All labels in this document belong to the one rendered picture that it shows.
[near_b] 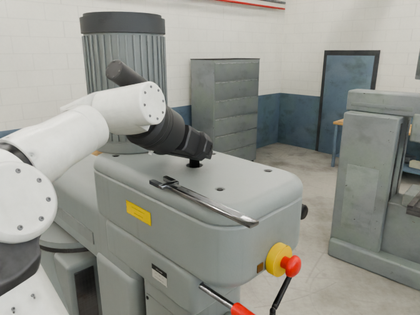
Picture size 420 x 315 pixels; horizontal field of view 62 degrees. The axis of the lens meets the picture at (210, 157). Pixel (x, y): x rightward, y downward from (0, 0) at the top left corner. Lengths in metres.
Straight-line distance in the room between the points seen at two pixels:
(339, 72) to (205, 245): 7.20
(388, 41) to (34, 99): 5.95
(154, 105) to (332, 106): 7.31
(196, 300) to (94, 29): 0.61
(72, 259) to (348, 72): 6.93
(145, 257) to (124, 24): 0.51
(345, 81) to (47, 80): 5.44
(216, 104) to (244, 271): 5.31
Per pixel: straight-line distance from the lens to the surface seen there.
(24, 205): 0.37
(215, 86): 5.80
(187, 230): 0.62
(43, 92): 5.05
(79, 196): 1.07
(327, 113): 7.85
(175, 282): 0.74
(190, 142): 0.66
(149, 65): 0.84
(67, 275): 1.16
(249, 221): 0.50
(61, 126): 0.46
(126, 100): 0.53
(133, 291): 0.93
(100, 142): 0.50
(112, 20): 0.83
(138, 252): 0.82
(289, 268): 0.65
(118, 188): 0.79
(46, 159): 0.43
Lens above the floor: 2.13
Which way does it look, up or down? 17 degrees down
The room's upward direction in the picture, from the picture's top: straight up
